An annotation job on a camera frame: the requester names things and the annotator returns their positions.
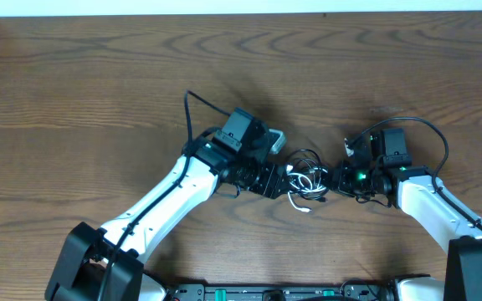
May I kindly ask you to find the white usb cable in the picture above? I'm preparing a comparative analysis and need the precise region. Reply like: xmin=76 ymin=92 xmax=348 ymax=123
xmin=285 ymin=164 xmax=330 ymax=214

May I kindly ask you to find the black usb cable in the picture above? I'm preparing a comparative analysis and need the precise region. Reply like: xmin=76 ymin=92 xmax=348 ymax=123
xmin=282 ymin=148 xmax=334 ymax=204

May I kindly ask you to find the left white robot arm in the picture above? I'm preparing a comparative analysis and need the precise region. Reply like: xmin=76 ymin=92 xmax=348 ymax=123
xmin=44 ymin=131 xmax=285 ymax=300

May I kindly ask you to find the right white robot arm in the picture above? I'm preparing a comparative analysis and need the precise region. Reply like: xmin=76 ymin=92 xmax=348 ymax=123
xmin=325 ymin=161 xmax=482 ymax=300

